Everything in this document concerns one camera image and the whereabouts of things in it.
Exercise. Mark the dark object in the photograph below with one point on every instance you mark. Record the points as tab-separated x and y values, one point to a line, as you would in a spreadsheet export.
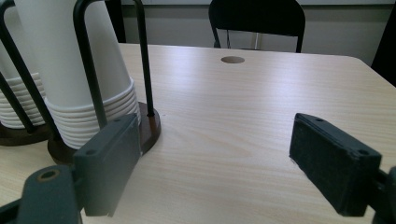
387	46

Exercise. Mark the black chair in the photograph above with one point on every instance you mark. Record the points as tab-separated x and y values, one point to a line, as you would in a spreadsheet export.
258	15

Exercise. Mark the stack of white paper cups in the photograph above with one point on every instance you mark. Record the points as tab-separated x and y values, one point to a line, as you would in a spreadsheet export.
56	62
7	59

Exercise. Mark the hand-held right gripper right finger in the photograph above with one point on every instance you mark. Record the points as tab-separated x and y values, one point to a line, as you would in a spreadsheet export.
333	168

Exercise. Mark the black rod wooden cup holder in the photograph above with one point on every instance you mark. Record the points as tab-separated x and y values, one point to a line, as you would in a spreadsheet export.
152	127
18	138

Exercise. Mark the round brown table grommet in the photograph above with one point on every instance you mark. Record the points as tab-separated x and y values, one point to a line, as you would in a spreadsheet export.
232	59

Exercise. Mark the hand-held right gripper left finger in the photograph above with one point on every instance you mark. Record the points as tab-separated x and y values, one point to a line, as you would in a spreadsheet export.
107	168

